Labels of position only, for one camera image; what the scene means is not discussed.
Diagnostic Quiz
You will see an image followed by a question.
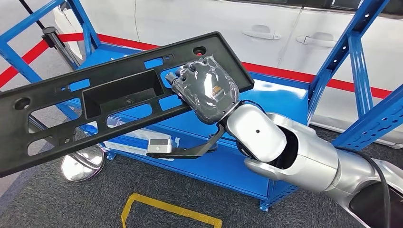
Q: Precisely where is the red barrier belt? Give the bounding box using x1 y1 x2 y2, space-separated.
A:
57 32 393 100
0 39 50 89

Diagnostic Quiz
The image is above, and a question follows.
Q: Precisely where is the blue metal shelf rack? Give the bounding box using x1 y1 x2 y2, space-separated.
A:
0 0 403 212

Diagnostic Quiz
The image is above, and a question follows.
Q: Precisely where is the white car door handle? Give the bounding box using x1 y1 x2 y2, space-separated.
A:
241 24 282 40
296 32 337 48

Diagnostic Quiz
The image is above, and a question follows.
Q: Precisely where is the chrome stanchion post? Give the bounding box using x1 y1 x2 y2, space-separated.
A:
61 143 106 182
41 27 81 68

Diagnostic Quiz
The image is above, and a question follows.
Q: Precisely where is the black plastic plate holder part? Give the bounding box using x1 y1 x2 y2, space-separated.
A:
0 31 255 179

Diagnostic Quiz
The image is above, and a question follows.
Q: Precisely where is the yellow floor tape square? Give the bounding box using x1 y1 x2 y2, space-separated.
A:
121 192 223 228

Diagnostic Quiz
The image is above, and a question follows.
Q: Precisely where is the white car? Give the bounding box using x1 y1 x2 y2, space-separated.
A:
52 0 403 145

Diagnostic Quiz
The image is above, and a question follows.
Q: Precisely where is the thin black rod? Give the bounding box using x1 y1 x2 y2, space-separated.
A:
19 0 45 30

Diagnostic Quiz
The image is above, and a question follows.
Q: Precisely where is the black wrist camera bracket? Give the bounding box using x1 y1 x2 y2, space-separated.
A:
146 124 226 160

